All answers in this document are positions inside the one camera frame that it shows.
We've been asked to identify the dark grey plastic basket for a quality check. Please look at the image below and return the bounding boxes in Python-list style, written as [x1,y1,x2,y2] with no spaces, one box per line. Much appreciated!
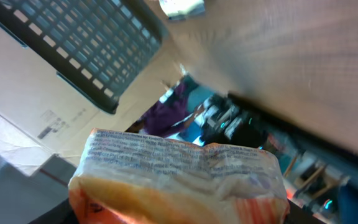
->
[0,0,167,114]

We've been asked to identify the cardboard box with label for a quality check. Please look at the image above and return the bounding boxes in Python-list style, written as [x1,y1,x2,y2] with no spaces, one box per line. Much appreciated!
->
[0,28,181,175]

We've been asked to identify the yellow snack bag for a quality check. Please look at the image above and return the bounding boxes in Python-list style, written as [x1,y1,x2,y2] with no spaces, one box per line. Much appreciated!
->
[158,0,205,21]

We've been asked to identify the person in purple shirt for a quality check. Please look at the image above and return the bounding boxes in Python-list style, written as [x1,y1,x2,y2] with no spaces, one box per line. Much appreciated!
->
[127,75,205,138]

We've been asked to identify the orange tissue pack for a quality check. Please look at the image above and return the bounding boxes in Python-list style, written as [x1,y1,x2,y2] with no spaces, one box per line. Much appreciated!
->
[68,129,290,224]

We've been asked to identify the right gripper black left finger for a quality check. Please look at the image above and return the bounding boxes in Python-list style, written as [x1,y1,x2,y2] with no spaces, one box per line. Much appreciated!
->
[29,199,73,224]

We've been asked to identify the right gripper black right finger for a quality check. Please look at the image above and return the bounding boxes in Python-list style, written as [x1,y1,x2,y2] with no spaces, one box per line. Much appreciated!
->
[284,201,325,224]

